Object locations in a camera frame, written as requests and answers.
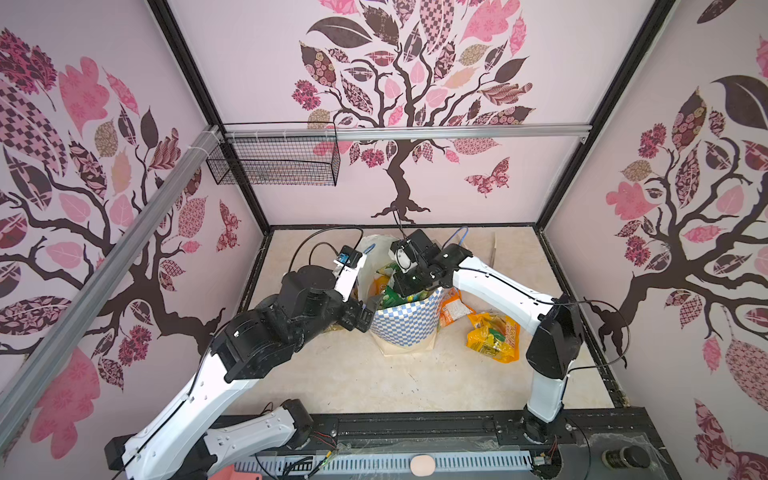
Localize white vented cable duct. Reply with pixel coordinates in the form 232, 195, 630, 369
234, 451, 533, 479

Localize red object bottom edge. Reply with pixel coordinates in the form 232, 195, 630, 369
208, 465, 263, 480

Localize beige oval sticker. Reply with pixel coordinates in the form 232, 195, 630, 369
410, 454, 437, 477

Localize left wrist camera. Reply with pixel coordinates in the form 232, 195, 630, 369
334, 246, 367, 302

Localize aluminium rail left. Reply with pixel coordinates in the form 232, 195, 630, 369
1, 125, 221, 448

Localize aluminium rail back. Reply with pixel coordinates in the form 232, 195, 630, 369
225, 124, 592, 142

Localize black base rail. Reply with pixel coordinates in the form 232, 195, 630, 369
216, 407, 664, 479

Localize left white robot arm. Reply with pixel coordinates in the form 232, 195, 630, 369
105, 265, 374, 479

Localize orange snack bag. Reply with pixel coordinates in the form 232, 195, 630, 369
438, 288, 475, 328

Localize green yellow fox candy bag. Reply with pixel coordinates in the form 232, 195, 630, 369
370, 273, 424, 310

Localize yellow snack bag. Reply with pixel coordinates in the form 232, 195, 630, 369
466, 312, 520, 364

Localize metal kitchen tongs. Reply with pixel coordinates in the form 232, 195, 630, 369
488, 233, 498, 268

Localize blue checkered paper bag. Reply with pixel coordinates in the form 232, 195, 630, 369
357, 235, 448, 356

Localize aluminium rail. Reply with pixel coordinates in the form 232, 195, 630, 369
1, 125, 221, 448
225, 124, 592, 142

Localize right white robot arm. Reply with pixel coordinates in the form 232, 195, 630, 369
389, 230, 584, 444

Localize black wire basket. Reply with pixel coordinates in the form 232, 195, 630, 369
207, 120, 341, 187

